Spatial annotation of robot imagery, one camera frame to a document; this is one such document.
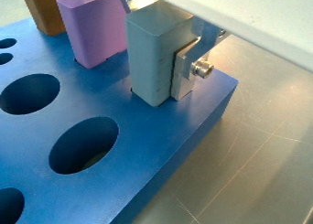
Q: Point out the light blue rectangle block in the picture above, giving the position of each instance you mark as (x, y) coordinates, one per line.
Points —
(159, 30)

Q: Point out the purple rectangular block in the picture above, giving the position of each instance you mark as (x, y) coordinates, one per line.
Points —
(94, 25)

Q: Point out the brown tall block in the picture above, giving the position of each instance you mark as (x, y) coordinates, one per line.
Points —
(46, 15)

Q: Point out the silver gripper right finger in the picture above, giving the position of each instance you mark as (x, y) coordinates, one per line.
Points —
(192, 62)

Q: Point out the blue shape sorting board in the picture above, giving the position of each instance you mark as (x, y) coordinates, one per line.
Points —
(86, 150)

